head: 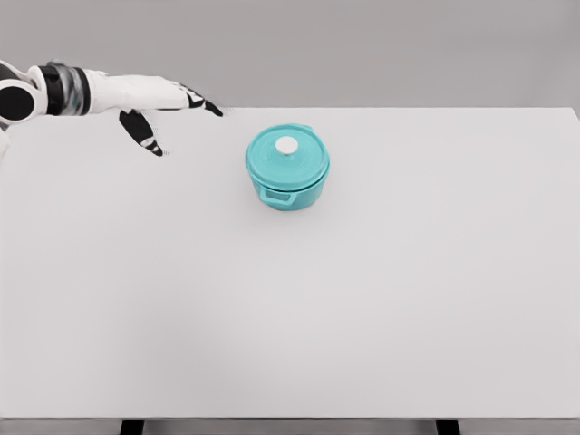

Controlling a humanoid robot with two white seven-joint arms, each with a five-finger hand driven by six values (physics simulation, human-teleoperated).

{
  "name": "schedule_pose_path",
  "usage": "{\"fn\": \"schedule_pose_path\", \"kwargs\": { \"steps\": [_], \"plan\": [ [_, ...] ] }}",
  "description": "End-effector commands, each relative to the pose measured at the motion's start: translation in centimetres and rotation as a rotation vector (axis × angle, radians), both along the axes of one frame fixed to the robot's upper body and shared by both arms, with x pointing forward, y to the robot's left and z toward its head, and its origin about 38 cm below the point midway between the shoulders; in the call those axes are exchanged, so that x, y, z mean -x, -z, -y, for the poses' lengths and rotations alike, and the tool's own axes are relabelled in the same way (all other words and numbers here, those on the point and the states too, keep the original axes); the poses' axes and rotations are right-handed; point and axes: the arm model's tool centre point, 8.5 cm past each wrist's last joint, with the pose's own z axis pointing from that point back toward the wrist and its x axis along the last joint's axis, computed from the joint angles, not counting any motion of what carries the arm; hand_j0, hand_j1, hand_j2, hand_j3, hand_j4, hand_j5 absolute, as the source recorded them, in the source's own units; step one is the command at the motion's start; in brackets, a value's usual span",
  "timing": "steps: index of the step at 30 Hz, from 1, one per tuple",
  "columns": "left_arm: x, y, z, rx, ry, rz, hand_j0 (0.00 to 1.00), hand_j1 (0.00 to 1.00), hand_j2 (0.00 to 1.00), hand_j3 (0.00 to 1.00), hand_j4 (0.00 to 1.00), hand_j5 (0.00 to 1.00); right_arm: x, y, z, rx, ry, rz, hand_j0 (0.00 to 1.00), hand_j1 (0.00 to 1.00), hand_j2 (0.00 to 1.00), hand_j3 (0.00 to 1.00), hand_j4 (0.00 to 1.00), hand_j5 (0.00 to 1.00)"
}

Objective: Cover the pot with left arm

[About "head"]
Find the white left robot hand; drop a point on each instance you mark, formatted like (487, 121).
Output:
(149, 93)

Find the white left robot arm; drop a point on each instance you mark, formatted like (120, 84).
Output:
(54, 90)

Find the teal pot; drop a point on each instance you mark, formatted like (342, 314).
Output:
(290, 192)

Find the teal lid with white knob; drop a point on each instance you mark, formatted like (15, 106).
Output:
(287, 156)

